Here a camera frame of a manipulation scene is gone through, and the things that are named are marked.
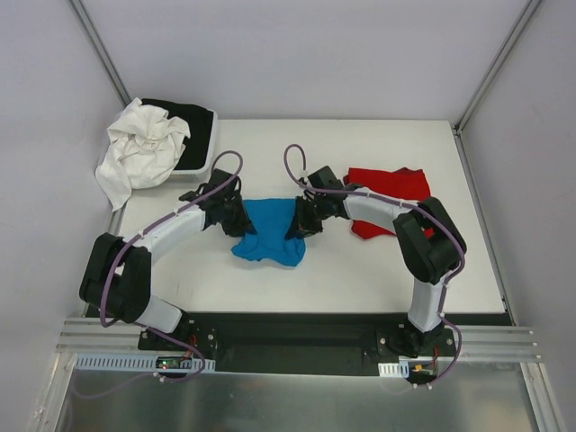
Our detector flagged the blue t-shirt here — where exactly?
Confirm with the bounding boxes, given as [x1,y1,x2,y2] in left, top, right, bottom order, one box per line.
[231,198,306,267]

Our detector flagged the white laundry basket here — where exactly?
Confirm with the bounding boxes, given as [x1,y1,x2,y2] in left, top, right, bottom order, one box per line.
[96,105,221,185]

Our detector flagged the red t-shirt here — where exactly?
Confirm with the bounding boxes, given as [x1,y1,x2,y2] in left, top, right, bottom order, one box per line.
[343,167,431,240]

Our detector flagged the white t-shirt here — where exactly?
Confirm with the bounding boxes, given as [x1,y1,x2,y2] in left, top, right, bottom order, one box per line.
[95,98,191,212]

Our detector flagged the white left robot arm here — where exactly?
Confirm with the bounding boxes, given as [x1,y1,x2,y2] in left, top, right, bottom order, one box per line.
[79,168,256,350]

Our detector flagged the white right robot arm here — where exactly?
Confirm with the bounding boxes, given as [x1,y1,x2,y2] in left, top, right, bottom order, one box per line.
[286,166,466,356]

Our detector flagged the black t-shirt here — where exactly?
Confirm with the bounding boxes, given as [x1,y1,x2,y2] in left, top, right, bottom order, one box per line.
[142,98,216,171]

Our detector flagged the black robot base mount plate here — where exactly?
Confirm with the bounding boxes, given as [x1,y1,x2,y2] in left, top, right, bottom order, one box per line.
[137,310,458,374]

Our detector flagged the aluminium frame post right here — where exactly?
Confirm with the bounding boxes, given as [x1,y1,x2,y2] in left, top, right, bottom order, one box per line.
[453,0,545,136]

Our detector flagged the aluminium frame post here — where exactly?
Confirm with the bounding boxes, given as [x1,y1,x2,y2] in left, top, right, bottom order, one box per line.
[67,0,131,106]
[453,0,545,136]

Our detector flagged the white slotted cable duct right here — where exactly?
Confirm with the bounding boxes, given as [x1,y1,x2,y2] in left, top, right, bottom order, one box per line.
[378,361,410,379]

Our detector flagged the white slotted cable duct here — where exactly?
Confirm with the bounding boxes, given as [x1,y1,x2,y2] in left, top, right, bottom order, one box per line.
[76,354,216,373]
[378,361,410,379]

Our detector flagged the aluminium table edge rail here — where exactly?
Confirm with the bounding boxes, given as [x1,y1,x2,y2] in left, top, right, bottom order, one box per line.
[56,318,544,363]

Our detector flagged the white slotted cable duct left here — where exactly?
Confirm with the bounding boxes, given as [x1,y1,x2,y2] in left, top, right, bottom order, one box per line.
[76,354,216,373]

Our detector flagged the aluminium frame post left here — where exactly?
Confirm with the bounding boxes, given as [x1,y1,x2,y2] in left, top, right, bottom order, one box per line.
[67,0,131,106]

